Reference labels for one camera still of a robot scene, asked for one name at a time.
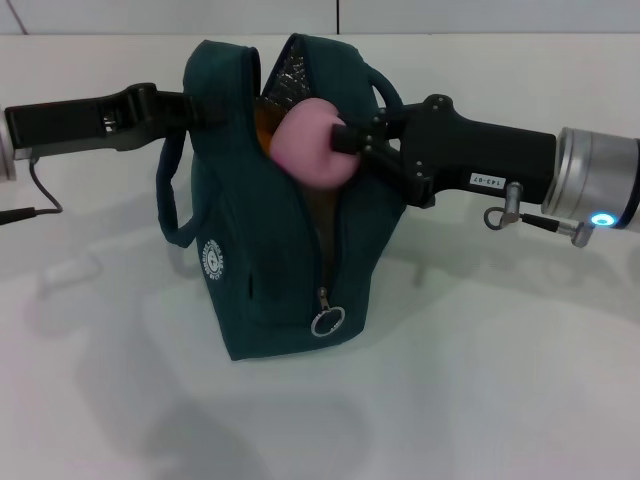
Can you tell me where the dark teal fabric lunch bag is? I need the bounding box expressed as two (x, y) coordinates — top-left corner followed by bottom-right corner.
(155, 33), (416, 362)

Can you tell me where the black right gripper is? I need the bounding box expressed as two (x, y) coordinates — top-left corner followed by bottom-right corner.
(332, 93), (559, 209)

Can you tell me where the pink toy peach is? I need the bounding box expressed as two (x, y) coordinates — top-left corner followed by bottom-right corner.
(269, 98), (362, 190)

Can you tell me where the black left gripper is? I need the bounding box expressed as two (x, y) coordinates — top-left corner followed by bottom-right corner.
(4, 83), (226, 154)

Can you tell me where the yellow banana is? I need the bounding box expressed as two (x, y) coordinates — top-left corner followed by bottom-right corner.
(254, 97), (287, 147)

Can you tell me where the right gripper cable with plug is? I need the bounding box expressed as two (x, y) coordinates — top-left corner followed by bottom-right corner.
(483, 182), (601, 249)

